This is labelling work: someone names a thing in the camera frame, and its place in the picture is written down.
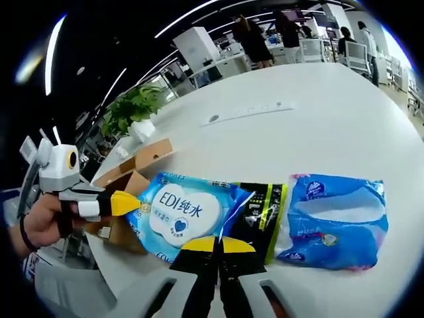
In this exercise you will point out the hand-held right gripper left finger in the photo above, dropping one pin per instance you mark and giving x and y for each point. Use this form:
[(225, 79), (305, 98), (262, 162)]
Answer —
[(195, 265)]

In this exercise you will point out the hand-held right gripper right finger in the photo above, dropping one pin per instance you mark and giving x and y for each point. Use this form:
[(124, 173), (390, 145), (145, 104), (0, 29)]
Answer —
[(242, 265)]

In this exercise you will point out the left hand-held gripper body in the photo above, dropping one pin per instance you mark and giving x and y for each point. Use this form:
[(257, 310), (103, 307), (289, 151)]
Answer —
[(58, 165)]

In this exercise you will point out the blue wet wipes soft item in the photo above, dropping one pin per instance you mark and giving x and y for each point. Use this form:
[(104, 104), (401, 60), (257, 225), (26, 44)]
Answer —
[(185, 212)]

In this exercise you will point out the black green packet soft item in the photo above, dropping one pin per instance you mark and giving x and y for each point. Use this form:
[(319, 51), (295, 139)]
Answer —
[(261, 205)]

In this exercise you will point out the brown cardboard shoe box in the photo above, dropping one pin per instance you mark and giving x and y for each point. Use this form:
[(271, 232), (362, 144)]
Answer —
[(155, 155)]

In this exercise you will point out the blue tissue pack soft item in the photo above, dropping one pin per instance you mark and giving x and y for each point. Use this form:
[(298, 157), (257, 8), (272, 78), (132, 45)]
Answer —
[(331, 225)]

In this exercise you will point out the person's left hand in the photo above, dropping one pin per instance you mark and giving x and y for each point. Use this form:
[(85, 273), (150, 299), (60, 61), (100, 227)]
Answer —
[(46, 222)]

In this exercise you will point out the white metal rack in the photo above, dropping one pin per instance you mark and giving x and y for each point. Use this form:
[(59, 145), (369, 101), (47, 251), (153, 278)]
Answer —
[(28, 185)]

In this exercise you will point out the white paper cup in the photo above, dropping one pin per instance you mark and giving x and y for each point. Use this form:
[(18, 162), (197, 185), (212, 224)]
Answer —
[(121, 151)]

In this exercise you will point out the black wristband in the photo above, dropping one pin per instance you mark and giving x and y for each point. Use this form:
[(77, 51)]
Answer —
[(28, 235)]

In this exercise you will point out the light grey office chair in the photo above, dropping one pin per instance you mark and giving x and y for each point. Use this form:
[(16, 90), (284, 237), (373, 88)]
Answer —
[(73, 288)]

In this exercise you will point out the green potted plant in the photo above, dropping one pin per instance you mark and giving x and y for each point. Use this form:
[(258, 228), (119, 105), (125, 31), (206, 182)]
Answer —
[(132, 106)]

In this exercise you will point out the long white ceiling light strip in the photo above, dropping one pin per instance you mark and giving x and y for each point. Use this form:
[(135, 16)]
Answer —
[(53, 56)]

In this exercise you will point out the white table outlet panel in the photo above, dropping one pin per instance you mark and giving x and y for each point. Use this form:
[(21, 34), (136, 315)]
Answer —
[(248, 112)]

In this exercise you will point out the white mesh office chair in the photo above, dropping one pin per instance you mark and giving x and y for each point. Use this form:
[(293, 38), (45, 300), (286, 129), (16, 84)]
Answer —
[(357, 58), (313, 51)]

